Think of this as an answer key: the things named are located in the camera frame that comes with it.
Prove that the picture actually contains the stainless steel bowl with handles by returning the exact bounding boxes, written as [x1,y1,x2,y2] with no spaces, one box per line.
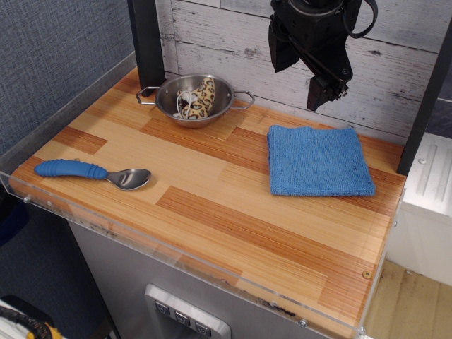
[136,73,255,129]

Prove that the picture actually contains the folded blue cloth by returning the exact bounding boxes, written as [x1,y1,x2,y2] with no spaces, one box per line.
[267,125,375,197]

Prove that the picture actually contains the black right vertical post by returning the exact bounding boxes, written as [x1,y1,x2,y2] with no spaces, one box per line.
[396,22,451,176]

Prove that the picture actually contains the blue handled metal spoon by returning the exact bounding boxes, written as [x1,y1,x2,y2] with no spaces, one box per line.
[34,160,151,191]

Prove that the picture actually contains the white ribbed side unit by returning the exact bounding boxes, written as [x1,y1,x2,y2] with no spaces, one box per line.
[386,133,451,285]

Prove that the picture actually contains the leopard print plush toy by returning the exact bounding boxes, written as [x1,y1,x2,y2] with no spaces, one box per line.
[172,77,215,119]

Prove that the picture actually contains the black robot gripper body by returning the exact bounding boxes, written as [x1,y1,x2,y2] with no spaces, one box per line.
[270,1,362,78]

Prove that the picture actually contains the black vertical post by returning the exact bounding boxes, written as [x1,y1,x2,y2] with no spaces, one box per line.
[396,22,451,176]
[127,0,166,90]

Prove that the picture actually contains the yellow black object bottom left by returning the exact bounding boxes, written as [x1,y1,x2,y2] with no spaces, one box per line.
[1,296,64,338]

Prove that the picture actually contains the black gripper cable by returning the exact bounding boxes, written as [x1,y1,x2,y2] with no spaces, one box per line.
[344,0,379,40]

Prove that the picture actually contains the clear acrylic table guard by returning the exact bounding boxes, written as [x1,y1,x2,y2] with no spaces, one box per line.
[1,56,405,325]

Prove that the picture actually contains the black left vertical post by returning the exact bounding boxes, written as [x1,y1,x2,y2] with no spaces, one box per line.
[127,0,166,90]

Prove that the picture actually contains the silver cabinet with dispenser panel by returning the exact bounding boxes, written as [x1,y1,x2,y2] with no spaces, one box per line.
[70,222,367,338]

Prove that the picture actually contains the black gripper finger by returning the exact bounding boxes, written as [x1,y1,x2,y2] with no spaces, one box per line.
[268,23,299,73]
[307,75,348,112]

